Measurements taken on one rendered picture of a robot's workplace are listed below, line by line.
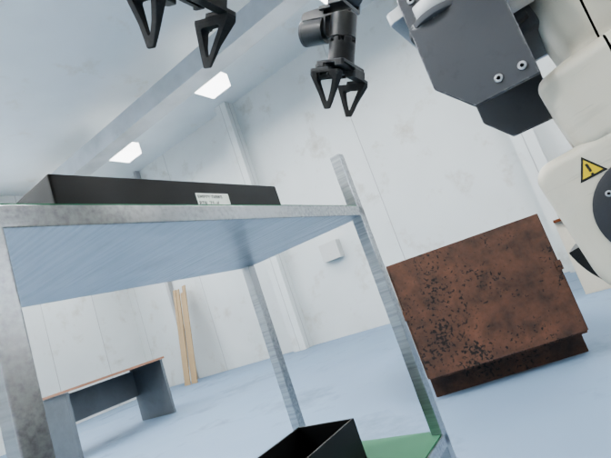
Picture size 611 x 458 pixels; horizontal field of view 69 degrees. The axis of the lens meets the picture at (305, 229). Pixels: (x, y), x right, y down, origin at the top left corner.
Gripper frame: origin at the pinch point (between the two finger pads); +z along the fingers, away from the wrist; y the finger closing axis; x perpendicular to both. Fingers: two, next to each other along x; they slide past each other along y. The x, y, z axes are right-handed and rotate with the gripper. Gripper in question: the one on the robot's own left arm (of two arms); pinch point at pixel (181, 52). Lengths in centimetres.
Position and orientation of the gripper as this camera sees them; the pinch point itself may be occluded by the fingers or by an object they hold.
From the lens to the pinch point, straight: 67.4
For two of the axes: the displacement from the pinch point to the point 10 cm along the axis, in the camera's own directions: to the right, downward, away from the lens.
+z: -0.6, 9.9, 0.8
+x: 8.3, 0.9, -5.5
